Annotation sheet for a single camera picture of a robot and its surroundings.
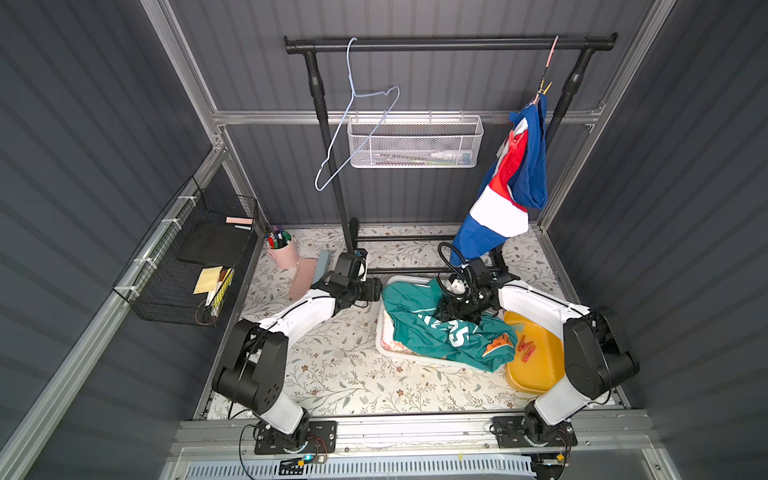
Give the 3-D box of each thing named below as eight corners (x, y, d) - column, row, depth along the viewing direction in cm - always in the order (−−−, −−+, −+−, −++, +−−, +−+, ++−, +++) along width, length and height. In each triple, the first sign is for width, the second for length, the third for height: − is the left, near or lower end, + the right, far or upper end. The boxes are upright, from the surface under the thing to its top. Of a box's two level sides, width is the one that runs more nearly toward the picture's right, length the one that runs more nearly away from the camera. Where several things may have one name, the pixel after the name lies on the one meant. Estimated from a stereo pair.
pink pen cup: (276, 271, 109) (264, 247, 99) (277, 256, 113) (266, 232, 103) (298, 267, 110) (289, 243, 100) (298, 253, 114) (289, 229, 104)
